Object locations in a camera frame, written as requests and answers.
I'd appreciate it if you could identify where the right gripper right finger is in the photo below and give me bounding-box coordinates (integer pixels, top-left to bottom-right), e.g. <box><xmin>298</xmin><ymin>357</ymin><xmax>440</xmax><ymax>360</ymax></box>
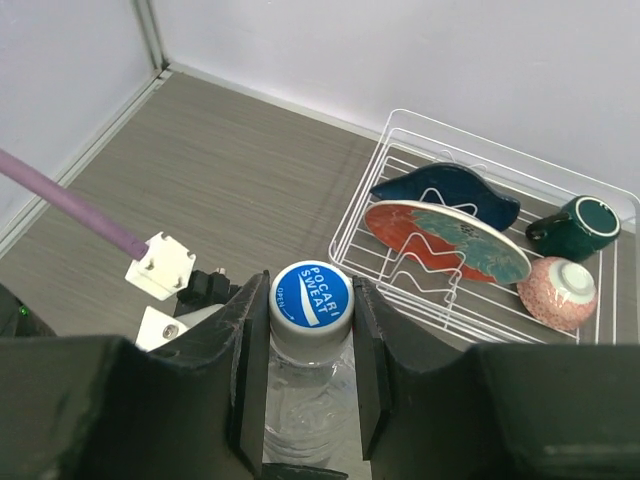
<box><xmin>353</xmin><ymin>278</ymin><xmax>639</xmax><ymax>479</ymax></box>

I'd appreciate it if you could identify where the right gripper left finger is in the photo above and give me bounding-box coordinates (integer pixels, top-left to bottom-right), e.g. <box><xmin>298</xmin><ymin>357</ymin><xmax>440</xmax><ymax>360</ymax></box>
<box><xmin>1</xmin><ymin>272</ymin><xmax>270</xmax><ymax>479</ymax></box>

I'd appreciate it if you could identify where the clear unlabelled plastic bottle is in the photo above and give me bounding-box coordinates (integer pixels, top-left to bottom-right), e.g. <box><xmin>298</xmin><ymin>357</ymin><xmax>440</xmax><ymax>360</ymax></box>
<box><xmin>264</xmin><ymin>345</ymin><xmax>357</xmax><ymax>467</ymax></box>

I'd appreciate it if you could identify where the white blue bottle cap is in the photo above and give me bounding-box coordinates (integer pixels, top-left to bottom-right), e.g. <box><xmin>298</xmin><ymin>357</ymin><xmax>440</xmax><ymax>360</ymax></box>
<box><xmin>269</xmin><ymin>260</ymin><xmax>355</xmax><ymax>366</ymax></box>

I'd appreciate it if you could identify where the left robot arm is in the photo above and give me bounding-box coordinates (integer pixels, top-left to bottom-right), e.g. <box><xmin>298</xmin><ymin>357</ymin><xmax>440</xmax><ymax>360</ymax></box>
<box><xmin>0</xmin><ymin>285</ymin><xmax>56</xmax><ymax>338</ymax></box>

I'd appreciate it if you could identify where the pink patterned bowl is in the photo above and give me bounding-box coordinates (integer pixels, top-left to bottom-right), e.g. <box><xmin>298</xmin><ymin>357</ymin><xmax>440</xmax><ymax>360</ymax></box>
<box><xmin>516</xmin><ymin>257</ymin><xmax>598</xmax><ymax>331</ymax></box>

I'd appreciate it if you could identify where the red teal plate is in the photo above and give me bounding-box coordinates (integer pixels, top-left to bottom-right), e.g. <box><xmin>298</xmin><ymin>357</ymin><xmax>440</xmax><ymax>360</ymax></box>
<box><xmin>364</xmin><ymin>200</ymin><xmax>531</xmax><ymax>284</ymax></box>

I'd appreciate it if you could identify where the dark green mug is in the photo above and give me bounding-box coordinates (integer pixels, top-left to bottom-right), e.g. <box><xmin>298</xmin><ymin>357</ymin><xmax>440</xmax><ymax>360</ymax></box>
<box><xmin>525</xmin><ymin>195</ymin><xmax>621</xmax><ymax>263</ymax></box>

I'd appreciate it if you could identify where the dark blue plate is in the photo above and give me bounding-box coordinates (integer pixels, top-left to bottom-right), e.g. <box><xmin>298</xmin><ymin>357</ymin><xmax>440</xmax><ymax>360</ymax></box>
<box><xmin>370</xmin><ymin>162</ymin><xmax>521</xmax><ymax>231</ymax></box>

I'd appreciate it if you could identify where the white wire dish rack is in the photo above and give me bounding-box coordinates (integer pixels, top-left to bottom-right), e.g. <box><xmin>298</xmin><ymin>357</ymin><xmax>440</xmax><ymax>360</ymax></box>
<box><xmin>329</xmin><ymin>109</ymin><xmax>639</xmax><ymax>347</ymax></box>

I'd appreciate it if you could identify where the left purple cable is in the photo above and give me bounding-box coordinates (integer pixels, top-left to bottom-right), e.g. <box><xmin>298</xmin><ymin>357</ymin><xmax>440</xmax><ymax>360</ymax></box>
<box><xmin>0</xmin><ymin>148</ymin><xmax>150</xmax><ymax>260</ymax></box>

